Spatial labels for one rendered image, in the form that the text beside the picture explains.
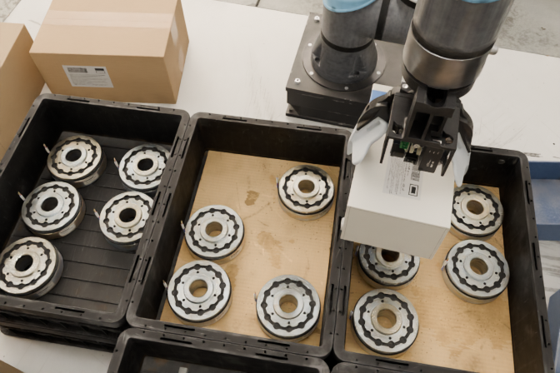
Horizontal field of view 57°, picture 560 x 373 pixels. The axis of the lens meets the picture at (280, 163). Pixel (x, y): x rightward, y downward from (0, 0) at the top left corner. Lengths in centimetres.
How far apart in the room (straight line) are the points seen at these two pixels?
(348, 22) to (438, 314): 57
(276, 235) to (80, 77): 62
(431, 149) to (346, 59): 62
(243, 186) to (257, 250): 13
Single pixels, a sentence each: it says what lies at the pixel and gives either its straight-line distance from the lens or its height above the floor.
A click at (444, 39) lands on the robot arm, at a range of 46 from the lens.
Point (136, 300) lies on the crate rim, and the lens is 81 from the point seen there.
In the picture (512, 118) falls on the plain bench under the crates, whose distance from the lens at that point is 136.
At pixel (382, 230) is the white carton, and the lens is 66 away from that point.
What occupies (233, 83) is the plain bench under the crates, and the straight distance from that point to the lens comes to 132.
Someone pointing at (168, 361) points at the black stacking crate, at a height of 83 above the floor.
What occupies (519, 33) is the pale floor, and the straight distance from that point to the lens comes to 271.
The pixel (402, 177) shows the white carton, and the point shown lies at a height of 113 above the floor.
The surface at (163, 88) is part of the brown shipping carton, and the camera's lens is 126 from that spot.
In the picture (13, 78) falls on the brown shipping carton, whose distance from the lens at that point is 133.
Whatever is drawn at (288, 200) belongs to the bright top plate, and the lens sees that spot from 93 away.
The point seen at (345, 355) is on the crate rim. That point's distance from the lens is 77.
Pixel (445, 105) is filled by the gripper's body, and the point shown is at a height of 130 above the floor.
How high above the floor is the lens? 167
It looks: 56 degrees down
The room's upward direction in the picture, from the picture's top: 1 degrees counter-clockwise
